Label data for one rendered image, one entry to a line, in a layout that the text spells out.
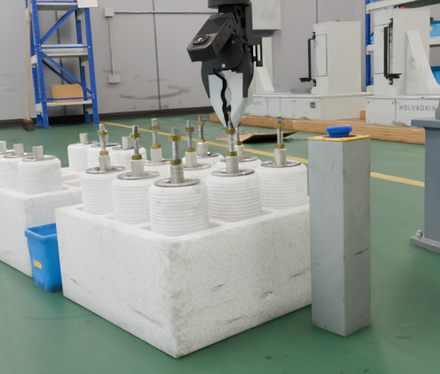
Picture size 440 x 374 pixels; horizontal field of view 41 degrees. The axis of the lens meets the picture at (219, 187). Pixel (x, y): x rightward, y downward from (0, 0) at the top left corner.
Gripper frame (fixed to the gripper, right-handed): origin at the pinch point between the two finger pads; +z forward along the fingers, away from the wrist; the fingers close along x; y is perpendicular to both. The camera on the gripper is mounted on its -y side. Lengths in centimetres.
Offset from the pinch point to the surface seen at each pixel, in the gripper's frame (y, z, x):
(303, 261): 6.0, 25.7, -10.5
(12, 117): 405, 24, 500
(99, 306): -11.6, 32.2, 21.9
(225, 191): -4.0, 11.6, -0.8
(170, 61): 562, -35, 378
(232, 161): -0.3, 7.0, -0.6
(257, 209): -0.1, 15.3, -4.7
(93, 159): 32, 12, 58
